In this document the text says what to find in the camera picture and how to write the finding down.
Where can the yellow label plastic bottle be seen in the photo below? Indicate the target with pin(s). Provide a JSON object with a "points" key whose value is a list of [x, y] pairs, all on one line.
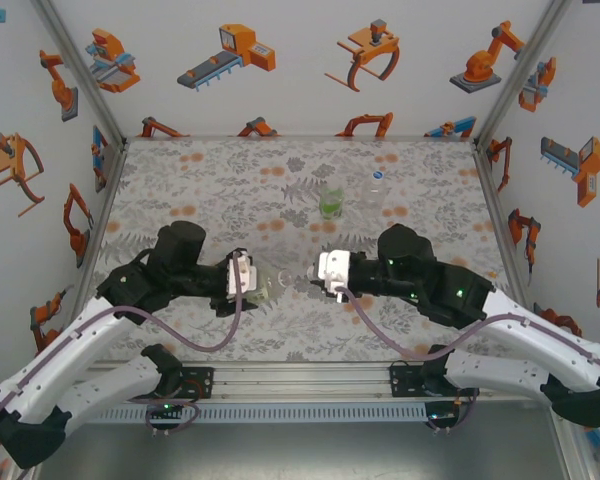
{"points": [[267, 290]]}

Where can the white bottle cap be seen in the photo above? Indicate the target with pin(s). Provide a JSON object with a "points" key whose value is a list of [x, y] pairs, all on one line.
{"points": [[310, 272]]}

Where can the aluminium table side rail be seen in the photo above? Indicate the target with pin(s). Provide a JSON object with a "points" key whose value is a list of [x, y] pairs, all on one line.
{"points": [[91, 260], [499, 210]]}

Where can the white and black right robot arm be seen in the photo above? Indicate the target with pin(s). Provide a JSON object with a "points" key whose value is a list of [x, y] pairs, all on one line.
{"points": [[530, 335]]}

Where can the aluminium corner post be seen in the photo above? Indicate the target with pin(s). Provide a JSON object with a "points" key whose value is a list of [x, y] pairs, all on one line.
{"points": [[83, 75], [519, 75]]}

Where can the floral patterned table mat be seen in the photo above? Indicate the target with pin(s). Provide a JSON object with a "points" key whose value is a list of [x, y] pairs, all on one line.
{"points": [[230, 175]]}

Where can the green label plastic bottle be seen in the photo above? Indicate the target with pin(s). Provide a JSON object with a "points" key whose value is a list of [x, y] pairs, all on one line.
{"points": [[331, 205]]}

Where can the aluminium lower frame post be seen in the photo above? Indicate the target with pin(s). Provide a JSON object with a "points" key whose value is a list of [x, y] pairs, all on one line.
{"points": [[575, 452]]}

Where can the blue bottle cap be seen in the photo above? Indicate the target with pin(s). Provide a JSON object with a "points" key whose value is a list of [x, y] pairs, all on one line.
{"points": [[378, 175]]}

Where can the grey metal panel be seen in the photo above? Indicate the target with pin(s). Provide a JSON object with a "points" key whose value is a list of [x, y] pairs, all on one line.
{"points": [[300, 450]]}

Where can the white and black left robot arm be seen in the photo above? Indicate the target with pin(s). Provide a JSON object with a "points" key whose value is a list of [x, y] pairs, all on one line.
{"points": [[65, 350]]}

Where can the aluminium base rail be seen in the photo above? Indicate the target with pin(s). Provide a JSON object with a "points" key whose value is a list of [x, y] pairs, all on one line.
{"points": [[300, 380]]}

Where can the small black control board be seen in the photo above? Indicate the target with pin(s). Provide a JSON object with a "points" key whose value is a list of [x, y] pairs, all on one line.
{"points": [[442, 416], [166, 411]]}

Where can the clear unlabelled plastic bottle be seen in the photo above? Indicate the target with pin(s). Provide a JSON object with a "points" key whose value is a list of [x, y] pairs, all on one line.
{"points": [[377, 197]]}

